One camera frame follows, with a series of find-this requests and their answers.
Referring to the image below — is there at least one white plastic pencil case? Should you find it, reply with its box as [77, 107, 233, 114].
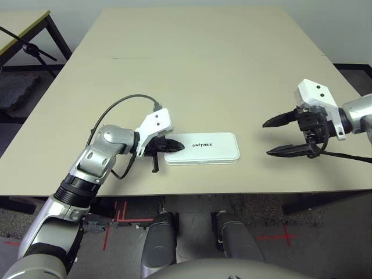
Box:
[164, 132, 241, 166]

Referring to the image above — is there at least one black tripod stand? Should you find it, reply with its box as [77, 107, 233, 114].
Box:
[0, 26, 58, 78]

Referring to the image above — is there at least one grey robot right leg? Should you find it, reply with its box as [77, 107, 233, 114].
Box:
[213, 210, 266, 262]

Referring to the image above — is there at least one red floor tape cross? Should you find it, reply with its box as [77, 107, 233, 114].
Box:
[255, 223, 298, 247]

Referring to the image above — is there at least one beige robot torso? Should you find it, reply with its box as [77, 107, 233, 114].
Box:
[139, 258, 314, 279]

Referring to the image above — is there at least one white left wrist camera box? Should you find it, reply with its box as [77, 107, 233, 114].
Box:
[134, 108, 175, 159]

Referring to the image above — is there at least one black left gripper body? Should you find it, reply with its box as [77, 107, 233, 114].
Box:
[144, 135, 170, 174]

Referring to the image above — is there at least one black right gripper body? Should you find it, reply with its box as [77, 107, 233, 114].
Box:
[296, 111, 331, 159]

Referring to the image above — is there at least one dark foam floor mat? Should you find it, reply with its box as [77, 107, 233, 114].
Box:
[0, 74, 41, 114]

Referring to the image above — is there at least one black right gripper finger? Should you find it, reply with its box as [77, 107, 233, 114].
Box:
[262, 109, 300, 128]
[266, 142, 316, 159]

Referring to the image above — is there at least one black table foot bar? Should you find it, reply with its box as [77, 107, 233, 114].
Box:
[281, 193, 372, 216]
[0, 196, 44, 214]

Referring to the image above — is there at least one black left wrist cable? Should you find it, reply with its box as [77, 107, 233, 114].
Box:
[90, 93, 162, 180]

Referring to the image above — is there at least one beige side table black frame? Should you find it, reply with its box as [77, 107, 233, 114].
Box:
[0, 9, 73, 76]

